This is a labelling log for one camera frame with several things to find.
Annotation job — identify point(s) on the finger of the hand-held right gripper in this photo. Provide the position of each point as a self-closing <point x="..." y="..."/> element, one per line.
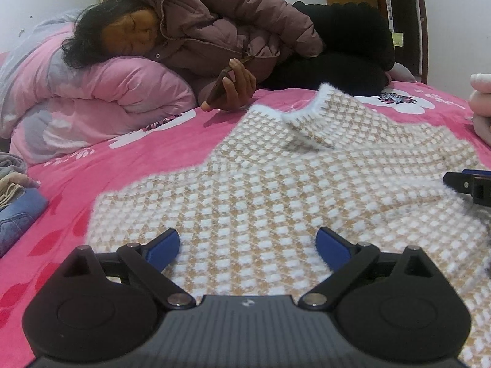
<point x="460" y="182"/>

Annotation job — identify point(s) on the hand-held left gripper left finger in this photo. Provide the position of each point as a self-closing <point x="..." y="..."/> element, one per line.
<point x="165" y="245"/>

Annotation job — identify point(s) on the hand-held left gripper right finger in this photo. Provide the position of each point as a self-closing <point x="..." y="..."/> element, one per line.
<point x="332" y="249"/>

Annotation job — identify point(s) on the beige white checked knit cardigan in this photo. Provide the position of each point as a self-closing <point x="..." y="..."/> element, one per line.
<point x="268" y="184"/>

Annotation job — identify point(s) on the stack of folded pastel clothes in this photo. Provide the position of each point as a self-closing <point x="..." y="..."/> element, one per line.
<point x="482" y="103"/>

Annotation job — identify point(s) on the pink floral bed blanket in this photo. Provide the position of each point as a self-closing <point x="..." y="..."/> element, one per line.
<point x="134" y="168"/>

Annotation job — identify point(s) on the folded blue jeans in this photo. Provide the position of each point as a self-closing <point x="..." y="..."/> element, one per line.
<point x="19" y="214"/>

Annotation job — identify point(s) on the yellow sticky note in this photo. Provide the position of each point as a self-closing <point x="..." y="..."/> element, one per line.
<point x="397" y="39"/>

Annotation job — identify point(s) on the folded beige garment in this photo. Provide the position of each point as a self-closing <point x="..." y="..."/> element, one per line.
<point x="11" y="191"/>

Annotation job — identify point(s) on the pink grey floral quilt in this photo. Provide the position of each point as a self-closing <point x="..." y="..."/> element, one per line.
<point x="96" y="96"/>

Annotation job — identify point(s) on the dark smartphone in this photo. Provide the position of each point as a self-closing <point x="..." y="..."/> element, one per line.
<point x="219" y="84"/>

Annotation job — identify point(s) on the dark wooden door frame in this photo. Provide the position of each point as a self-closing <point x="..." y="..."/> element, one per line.
<point x="420" y="27"/>

